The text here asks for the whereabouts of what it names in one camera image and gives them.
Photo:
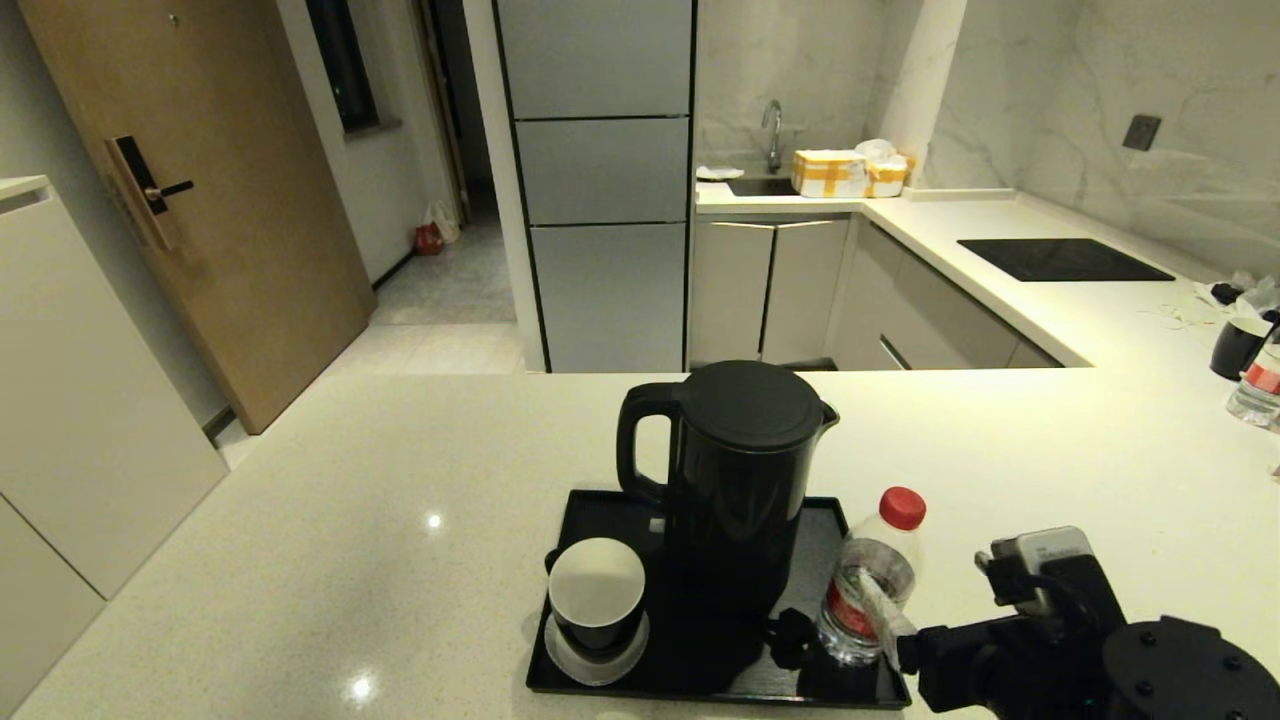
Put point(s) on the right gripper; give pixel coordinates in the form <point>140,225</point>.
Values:
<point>1000,665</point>

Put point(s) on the clear plastic water bottle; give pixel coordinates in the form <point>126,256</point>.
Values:
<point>880,540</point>
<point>1258,388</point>

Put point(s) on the black electric kettle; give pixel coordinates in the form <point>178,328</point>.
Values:
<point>745,480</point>

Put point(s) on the black cup white inside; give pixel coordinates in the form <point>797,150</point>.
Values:
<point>1234,348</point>
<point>597,590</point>

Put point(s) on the grey drawer cabinet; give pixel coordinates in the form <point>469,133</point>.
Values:
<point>920,318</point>

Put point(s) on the black rectangular tray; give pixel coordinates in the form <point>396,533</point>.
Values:
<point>600,510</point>

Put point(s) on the grey cabinet door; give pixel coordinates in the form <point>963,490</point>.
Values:
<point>805,298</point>
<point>728,298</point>

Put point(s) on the white saucer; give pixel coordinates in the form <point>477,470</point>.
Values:
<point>570,668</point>

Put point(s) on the black induction cooktop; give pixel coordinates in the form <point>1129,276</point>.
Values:
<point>1062,259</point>

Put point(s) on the small cardboard box yellow tape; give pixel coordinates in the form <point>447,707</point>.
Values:
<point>886,177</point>

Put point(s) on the dark sink basin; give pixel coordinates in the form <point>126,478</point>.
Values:
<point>760,186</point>

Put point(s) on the crumpled white bag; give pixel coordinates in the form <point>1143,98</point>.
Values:
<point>876,148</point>

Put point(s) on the small black object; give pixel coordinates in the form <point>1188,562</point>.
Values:
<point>1224,292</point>

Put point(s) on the white cloth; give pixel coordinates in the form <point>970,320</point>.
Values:
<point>718,172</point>

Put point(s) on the crumpled white tissue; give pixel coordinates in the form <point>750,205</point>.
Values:
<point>1256,295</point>

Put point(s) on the chrome faucet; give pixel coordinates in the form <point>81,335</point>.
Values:
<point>771,133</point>

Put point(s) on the tall grey refrigerator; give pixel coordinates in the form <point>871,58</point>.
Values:
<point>600,200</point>

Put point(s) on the red bag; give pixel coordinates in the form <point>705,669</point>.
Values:
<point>430,240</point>

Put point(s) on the white plastic bag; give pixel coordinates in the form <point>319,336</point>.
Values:
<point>445,218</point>

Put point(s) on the dark window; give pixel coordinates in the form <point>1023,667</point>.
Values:
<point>345,70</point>

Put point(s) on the wooden door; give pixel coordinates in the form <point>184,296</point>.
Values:
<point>230,200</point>

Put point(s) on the white cabinet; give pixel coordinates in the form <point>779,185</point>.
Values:
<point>80,400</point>

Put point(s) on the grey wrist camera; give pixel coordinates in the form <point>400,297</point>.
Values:
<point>1040,555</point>

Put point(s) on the grey wall socket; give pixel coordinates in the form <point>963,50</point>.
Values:
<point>1141,131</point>

